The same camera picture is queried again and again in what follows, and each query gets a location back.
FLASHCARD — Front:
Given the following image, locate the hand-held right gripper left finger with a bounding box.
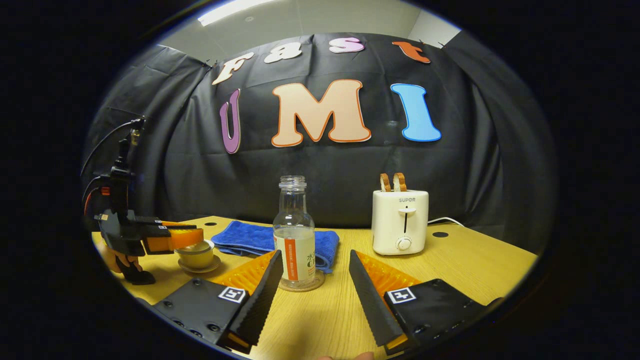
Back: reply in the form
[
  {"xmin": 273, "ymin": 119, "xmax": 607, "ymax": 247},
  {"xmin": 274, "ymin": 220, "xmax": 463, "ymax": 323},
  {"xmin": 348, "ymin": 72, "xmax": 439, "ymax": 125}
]
[{"xmin": 152, "ymin": 250, "xmax": 284, "ymax": 355}]

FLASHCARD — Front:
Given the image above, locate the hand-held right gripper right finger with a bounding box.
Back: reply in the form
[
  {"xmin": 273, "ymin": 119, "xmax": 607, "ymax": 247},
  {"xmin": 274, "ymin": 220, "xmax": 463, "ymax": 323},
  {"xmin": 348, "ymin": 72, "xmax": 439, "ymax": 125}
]
[{"xmin": 348, "ymin": 249, "xmax": 493, "ymax": 356}]

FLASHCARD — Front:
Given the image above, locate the white teacup lid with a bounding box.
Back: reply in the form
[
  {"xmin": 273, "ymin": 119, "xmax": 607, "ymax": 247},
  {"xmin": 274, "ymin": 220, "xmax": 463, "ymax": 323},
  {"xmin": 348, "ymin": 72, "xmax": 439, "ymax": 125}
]
[{"xmin": 176, "ymin": 240, "xmax": 215, "ymax": 254}]

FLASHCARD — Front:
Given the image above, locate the white teacup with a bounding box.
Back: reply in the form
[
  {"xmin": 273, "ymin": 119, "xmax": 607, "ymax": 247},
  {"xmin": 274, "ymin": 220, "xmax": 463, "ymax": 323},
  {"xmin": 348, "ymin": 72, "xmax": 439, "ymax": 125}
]
[{"xmin": 178, "ymin": 250, "xmax": 215, "ymax": 269}]

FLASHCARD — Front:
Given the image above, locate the round wooden coaster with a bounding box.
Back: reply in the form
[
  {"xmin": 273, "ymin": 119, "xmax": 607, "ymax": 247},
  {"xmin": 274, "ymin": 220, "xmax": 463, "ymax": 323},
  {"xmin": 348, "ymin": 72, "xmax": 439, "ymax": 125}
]
[{"xmin": 278, "ymin": 270, "xmax": 326, "ymax": 293}]

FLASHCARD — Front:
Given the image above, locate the clear water bottle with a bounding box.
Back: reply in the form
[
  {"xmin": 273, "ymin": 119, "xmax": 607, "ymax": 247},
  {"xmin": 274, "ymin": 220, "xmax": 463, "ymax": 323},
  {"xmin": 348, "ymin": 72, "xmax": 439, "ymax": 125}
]
[{"xmin": 273, "ymin": 175, "xmax": 316, "ymax": 288}]

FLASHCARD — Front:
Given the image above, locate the white saucer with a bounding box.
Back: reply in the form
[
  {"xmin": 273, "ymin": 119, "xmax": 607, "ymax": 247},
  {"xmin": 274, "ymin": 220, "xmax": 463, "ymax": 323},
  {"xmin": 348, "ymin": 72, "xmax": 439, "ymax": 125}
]
[{"xmin": 178, "ymin": 257, "xmax": 222, "ymax": 274}]

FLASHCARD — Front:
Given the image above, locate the blue towel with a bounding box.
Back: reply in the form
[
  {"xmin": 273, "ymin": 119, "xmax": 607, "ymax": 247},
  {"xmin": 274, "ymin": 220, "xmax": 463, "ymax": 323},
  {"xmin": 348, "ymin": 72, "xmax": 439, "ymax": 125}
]
[{"xmin": 211, "ymin": 220, "xmax": 340, "ymax": 274}]

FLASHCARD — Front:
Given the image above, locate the white toaster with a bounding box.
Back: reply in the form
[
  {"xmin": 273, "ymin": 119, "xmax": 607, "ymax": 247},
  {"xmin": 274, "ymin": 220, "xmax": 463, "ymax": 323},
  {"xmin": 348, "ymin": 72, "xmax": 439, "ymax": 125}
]
[{"xmin": 371, "ymin": 189, "xmax": 430, "ymax": 256}]

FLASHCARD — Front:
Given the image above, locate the black backdrop cloth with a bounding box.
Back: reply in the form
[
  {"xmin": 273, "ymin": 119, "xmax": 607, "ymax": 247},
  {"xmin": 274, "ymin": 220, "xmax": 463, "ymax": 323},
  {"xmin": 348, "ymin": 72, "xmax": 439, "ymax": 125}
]
[{"xmin": 82, "ymin": 31, "xmax": 558, "ymax": 256}]

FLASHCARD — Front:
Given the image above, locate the ceiling light panel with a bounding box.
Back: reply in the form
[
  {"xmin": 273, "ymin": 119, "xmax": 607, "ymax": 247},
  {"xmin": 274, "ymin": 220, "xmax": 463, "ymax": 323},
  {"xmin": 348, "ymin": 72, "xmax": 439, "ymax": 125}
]
[{"xmin": 197, "ymin": 0, "xmax": 278, "ymax": 27}]

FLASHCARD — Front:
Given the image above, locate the red cable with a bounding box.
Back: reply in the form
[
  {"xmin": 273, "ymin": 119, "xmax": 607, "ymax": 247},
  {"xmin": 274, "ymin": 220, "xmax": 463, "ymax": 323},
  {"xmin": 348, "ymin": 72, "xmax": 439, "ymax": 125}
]
[{"xmin": 84, "ymin": 186, "xmax": 112, "ymax": 216}]

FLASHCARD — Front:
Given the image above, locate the black cable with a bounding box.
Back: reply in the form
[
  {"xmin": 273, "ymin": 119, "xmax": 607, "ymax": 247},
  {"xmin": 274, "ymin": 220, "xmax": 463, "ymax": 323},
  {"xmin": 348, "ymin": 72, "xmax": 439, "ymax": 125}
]
[{"xmin": 80, "ymin": 117, "xmax": 147, "ymax": 176}]

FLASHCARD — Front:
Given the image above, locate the white toaster cable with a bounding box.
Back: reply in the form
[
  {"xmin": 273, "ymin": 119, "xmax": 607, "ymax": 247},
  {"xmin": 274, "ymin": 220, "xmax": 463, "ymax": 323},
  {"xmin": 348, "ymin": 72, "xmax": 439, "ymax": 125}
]
[{"xmin": 427, "ymin": 216, "xmax": 466, "ymax": 229}]

